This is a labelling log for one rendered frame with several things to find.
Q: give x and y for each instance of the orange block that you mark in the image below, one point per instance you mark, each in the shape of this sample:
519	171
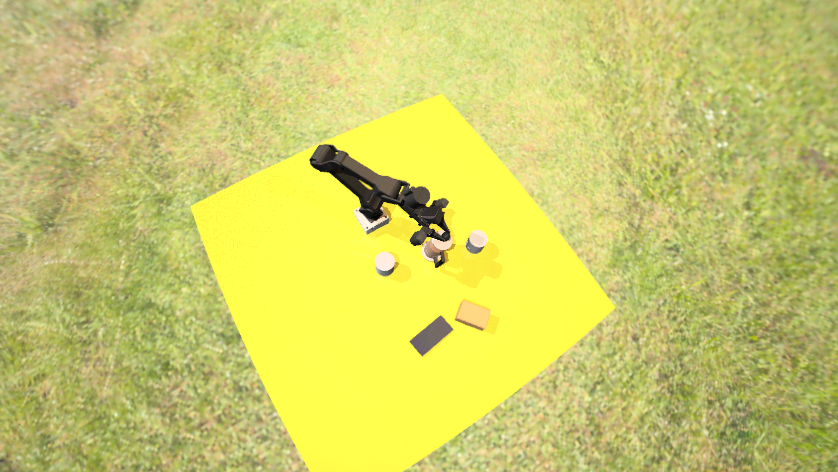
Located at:
472	315

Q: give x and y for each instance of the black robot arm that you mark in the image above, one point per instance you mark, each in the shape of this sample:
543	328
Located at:
384	188

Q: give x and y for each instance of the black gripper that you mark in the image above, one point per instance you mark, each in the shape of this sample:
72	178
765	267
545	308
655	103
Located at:
419	237

